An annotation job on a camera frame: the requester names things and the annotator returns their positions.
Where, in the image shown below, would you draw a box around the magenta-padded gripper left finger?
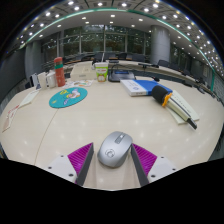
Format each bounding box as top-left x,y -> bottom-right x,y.
45,142 -> 95,187

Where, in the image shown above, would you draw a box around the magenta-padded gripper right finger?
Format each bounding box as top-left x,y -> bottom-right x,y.
130,143 -> 178,187

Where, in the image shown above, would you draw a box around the silver grey computer mouse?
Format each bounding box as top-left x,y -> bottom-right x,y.
97,130 -> 134,169

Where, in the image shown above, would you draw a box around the round teal cartoon mouse pad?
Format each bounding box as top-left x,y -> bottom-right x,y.
48,86 -> 89,109

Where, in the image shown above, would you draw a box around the white booklet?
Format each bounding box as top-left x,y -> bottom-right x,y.
168,89 -> 200,126

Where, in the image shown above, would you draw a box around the blue and white book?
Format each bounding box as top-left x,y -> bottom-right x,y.
119,79 -> 174,98

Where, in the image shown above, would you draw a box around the red and white leaflet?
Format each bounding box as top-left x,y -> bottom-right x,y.
2,104 -> 20,133

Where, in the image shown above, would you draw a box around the white lidded mug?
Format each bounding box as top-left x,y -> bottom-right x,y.
45,70 -> 57,89

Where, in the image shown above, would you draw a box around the tall white paper cup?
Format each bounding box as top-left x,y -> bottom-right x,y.
37,71 -> 48,90

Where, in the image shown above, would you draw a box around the black conference microphone unit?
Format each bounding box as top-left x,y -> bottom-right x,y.
108,63 -> 160,83

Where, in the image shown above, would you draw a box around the red bottle with green band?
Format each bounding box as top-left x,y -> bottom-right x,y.
53,56 -> 67,88

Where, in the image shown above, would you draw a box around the curved conference desk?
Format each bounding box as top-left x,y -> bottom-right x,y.
64,59 -> 214,98

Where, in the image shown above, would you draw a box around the green printed paper cup with straw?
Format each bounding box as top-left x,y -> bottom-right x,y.
94,53 -> 110,83

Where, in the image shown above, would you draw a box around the dark office chairs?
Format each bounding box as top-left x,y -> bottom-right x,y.
63,51 -> 208,84

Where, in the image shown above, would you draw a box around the round ceiling lights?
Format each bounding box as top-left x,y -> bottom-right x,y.
19,0 -> 224,73

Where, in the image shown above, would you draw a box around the black microphone with yellow ring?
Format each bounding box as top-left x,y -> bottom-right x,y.
151,85 -> 198,130

